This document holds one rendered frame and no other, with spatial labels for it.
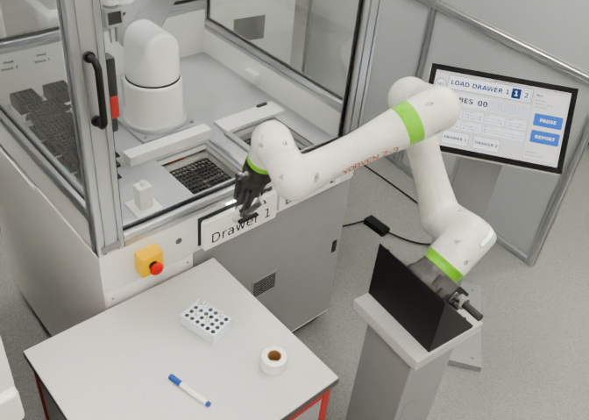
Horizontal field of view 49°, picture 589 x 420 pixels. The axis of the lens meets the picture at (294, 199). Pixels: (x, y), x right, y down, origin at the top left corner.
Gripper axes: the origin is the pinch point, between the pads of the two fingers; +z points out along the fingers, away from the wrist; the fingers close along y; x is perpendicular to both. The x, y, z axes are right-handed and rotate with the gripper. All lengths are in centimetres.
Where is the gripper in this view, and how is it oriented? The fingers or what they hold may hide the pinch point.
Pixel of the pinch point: (239, 212)
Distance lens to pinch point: 197.3
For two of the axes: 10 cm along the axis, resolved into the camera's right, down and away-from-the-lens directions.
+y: 5.8, 7.5, -3.1
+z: -3.1, 5.6, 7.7
